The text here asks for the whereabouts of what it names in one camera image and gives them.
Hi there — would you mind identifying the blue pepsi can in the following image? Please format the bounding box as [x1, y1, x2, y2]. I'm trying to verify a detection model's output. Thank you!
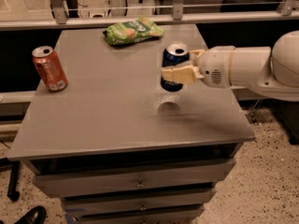
[160, 41, 190, 92]

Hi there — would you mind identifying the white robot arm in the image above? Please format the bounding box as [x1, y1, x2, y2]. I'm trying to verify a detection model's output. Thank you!
[161, 31, 299, 102]

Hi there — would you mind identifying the orange soda can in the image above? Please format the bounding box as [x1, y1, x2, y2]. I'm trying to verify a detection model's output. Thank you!
[32, 46, 68, 91]

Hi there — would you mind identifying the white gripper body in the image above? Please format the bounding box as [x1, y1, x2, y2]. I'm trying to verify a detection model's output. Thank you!
[197, 46, 235, 88]

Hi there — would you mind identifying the black stand leg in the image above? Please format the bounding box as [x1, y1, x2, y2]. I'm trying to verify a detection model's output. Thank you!
[0, 158, 20, 202]

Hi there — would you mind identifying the grey drawer cabinet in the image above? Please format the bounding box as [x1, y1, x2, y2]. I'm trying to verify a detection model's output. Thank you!
[8, 24, 254, 224]

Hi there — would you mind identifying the green rice chip bag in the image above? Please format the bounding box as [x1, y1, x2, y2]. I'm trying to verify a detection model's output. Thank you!
[103, 16, 164, 46]

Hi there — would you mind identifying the metal railing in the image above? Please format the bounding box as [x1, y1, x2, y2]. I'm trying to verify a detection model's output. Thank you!
[0, 0, 299, 30]

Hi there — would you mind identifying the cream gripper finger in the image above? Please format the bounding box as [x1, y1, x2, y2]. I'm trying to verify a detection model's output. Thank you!
[161, 64, 205, 85]
[190, 49, 205, 60]

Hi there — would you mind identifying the black shoe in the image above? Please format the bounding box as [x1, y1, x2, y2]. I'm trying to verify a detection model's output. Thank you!
[14, 205, 47, 224]

